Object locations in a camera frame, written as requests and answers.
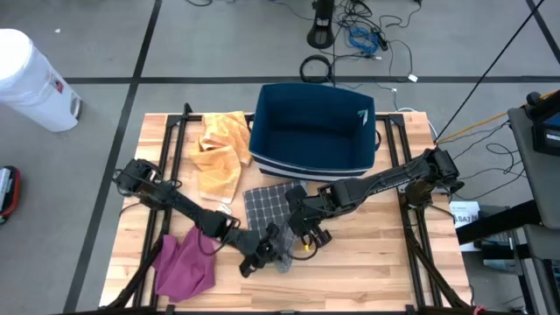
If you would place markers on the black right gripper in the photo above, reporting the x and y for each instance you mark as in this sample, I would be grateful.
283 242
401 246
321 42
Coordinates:
308 210

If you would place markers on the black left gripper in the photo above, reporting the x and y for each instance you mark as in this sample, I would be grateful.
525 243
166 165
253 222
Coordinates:
251 245

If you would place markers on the grey checked kitchen towel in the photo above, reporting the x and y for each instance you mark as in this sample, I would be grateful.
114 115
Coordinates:
267 205

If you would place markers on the orange checked kitchen towel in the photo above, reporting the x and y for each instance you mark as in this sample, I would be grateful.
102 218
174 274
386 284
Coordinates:
221 153

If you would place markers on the navy white striped fabric basket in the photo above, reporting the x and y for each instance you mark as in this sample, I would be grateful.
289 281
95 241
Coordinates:
312 131

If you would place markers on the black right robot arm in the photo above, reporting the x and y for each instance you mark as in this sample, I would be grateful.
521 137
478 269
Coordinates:
385 179

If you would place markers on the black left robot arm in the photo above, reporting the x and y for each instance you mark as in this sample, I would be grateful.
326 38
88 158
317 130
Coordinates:
192 212

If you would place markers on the white paper tag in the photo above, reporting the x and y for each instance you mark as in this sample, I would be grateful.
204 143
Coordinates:
224 209

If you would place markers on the purple cloth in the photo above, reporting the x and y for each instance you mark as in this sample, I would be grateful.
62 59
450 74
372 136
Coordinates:
184 267

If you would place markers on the white paper sign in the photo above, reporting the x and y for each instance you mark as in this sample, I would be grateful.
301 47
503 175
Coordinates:
466 219

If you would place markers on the white power adapter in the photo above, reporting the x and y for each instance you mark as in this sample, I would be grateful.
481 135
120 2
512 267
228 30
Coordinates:
412 78

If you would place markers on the black stand base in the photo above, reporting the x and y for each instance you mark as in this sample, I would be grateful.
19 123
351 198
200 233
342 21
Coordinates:
320 32

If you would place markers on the black power strip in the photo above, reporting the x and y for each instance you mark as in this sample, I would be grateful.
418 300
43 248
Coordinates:
380 39

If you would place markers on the grey cart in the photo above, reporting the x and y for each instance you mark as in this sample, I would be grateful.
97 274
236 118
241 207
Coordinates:
531 166

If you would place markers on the thin black pole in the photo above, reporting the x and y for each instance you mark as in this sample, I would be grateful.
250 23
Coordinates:
490 67

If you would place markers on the black box device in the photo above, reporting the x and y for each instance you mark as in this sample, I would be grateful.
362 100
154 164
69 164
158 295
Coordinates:
547 127

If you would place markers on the red black device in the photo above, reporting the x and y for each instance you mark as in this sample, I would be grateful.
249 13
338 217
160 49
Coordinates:
9 194

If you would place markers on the white trash can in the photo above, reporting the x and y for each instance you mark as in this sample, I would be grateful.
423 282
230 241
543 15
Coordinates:
30 83

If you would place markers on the black table frame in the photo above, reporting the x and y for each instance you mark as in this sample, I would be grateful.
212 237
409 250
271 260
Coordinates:
172 144

